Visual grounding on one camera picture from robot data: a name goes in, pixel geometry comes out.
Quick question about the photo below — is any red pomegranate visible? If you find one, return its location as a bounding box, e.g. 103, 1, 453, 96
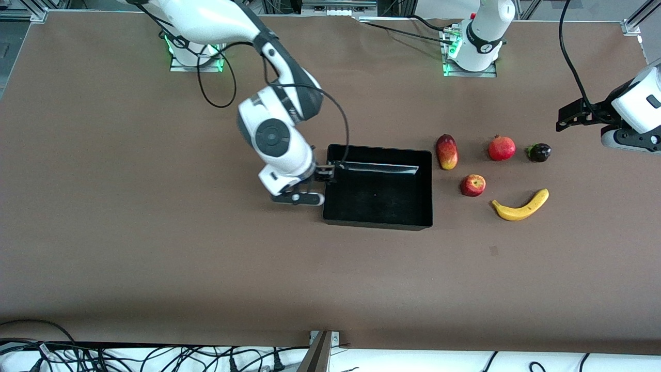
488, 135, 516, 162

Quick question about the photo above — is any yellow banana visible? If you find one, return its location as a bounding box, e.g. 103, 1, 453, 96
491, 188, 549, 222

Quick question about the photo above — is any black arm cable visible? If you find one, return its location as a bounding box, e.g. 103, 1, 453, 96
558, 0, 595, 112
195, 40, 351, 167

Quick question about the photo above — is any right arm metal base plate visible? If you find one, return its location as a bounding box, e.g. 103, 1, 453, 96
170, 36, 226, 73

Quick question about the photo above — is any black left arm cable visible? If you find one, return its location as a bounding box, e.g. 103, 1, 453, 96
558, 0, 595, 112

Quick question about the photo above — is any aluminium frame profile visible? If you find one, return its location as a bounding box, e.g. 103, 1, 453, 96
621, 0, 661, 37
0, 0, 50, 23

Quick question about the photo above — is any grey metal beam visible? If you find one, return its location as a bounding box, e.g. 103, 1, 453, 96
295, 331, 332, 372

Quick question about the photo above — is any red apple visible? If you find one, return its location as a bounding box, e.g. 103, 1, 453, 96
460, 174, 486, 197

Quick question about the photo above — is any black base power cable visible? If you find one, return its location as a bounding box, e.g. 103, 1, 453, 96
356, 14, 463, 43

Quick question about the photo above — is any black plastic box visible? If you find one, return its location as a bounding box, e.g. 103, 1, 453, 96
322, 144, 433, 231

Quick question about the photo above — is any small metal bracket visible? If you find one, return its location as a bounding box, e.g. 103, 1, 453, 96
309, 331, 340, 347

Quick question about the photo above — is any black floor cable loop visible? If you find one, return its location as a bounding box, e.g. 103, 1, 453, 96
0, 319, 78, 346

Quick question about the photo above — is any black cable tangle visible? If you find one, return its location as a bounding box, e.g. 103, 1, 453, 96
0, 338, 310, 372

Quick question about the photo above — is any grey power strip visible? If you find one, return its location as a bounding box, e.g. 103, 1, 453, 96
301, 0, 379, 17

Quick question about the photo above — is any dark purple eggplant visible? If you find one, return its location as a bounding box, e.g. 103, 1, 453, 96
526, 143, 552, 163

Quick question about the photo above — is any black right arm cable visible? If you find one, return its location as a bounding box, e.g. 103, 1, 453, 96
195, 40, 351, 167

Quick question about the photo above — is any red yellow mango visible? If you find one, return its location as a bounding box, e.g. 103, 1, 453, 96
435, 134, 459, 171

